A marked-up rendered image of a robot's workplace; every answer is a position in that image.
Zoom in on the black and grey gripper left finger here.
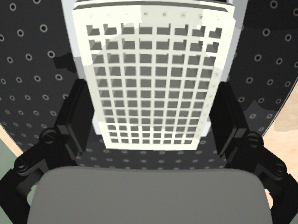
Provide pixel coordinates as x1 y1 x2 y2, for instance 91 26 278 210
0 79 95 224

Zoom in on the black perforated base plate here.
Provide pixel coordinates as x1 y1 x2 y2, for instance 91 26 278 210
0 0 298 170

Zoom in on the white well plate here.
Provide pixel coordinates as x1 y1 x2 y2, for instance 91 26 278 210
72 0 235 150

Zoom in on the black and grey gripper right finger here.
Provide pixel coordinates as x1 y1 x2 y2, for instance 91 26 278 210
209 81 298 224

